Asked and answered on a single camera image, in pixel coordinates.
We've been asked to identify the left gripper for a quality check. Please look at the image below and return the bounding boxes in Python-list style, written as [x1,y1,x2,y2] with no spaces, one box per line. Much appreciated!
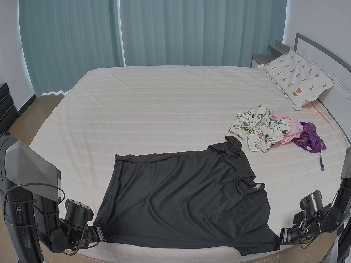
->
[83,224,106,250]

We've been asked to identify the pink garment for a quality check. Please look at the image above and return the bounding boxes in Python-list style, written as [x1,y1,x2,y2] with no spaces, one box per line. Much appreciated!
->
[270,111,304,145]

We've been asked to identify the white printed garment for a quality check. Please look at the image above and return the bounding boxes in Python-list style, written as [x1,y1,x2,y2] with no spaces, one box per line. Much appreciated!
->
[228,104,292,153]

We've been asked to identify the grey bedside table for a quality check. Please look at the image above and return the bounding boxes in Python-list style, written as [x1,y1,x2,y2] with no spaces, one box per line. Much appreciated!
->
[251,39,292,68]

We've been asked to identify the black chest of drawers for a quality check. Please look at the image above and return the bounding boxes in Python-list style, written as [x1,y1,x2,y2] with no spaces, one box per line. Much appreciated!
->
[0,82,20,136]

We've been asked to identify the black T-shirt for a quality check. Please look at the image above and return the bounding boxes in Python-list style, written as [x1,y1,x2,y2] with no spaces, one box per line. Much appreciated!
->
[92,136,282,257]

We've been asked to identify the bed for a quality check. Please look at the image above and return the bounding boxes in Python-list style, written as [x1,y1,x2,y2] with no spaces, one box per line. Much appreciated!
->
[29,33,351,263]

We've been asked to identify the white printed pillow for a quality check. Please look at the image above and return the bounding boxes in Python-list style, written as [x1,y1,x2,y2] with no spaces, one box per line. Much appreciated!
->
[258,48,335,111]

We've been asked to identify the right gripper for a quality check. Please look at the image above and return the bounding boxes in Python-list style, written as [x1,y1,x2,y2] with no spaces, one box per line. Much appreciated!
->
[279,224,302,245]

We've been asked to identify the black cable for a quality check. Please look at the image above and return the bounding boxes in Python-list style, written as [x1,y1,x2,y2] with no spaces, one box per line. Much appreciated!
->
[5,183,66,203]

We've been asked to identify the blue-green curtain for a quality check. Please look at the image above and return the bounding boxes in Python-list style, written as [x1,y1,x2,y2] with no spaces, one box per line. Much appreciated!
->
[114,0,288,68]
[19,0,126,97]

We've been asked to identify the purple garment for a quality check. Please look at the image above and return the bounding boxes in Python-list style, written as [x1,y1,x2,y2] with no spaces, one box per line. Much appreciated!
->
[292,122,327,172]

